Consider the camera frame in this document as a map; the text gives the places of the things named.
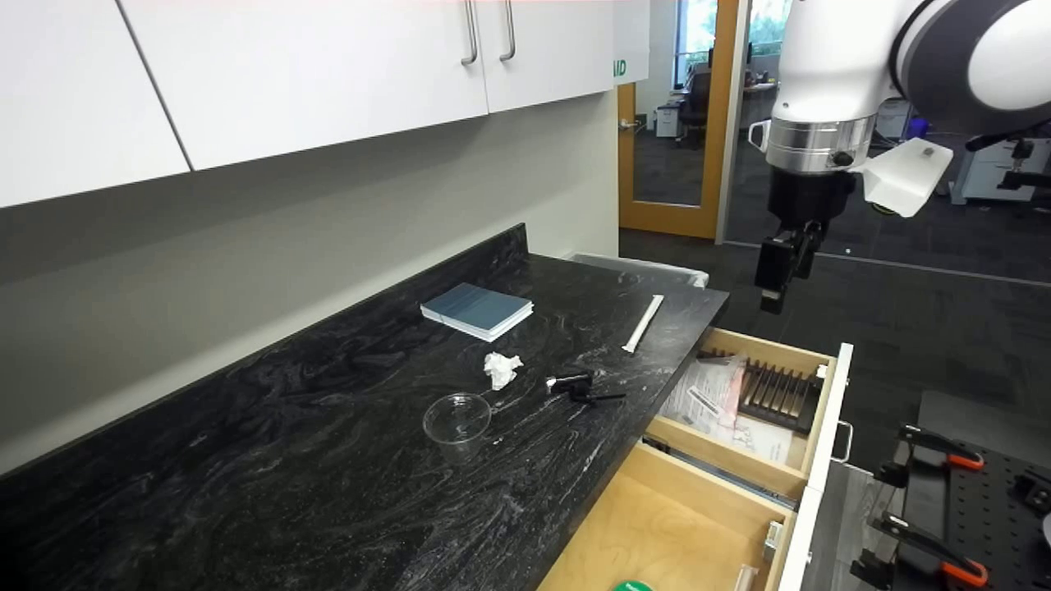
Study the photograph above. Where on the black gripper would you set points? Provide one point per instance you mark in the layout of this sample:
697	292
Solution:
806	206

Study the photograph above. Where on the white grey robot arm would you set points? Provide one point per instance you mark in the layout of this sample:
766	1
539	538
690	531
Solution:
968	68

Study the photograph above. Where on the black slotted rack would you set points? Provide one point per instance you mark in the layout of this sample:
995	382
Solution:
779	394

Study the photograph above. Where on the white stick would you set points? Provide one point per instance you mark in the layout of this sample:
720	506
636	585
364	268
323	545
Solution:
643	326

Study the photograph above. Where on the clear plastic bag papers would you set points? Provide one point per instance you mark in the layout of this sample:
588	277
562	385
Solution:
706	399

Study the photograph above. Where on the grey white machine background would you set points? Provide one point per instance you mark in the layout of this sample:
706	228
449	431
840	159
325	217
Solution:
979	174

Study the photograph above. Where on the upper orange black clamp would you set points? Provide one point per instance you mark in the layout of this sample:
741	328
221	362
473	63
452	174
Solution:
928	446

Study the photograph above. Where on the orange black clamp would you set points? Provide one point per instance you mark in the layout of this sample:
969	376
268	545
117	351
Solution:
928	446
944	564

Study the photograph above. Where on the open wooden drawer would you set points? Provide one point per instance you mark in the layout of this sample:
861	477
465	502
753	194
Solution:
690	514

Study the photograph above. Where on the white upper cabinet right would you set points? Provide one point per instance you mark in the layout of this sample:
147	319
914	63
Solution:
565	51

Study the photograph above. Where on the white cabinet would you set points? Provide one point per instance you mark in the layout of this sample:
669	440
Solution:
565	51
78	104
252	79

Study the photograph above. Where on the crumpled white paper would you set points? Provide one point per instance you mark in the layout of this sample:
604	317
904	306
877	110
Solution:
501	368

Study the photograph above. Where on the blue sponge block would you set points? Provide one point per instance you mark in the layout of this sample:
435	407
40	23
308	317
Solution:
478	312

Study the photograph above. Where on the lower orange black clamp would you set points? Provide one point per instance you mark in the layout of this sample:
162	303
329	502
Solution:
944	564

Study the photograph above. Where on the black perforated board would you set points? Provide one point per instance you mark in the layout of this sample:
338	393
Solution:
995	516

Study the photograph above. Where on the green round lid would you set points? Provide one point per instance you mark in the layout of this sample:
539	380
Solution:
633	585

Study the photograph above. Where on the clear glass dish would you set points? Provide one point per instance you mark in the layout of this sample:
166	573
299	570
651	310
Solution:
458	417

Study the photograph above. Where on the white upper cabinet middle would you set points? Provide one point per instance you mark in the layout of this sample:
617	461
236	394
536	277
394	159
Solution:
252	79

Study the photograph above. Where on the white upper cabinet left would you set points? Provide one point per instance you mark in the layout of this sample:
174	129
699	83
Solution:
78	104

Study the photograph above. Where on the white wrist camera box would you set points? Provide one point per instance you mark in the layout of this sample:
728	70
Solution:
904	174

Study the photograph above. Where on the wooden door frame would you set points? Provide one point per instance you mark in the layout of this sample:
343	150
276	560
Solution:
705	212

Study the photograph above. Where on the silver cabinet handle right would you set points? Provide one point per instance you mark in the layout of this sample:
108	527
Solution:
507	14

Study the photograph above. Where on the silver cabinet handle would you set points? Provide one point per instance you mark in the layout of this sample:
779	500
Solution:
470	45
507	14

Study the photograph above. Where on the silver cabinet handle left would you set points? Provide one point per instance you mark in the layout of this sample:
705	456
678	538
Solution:
470	45

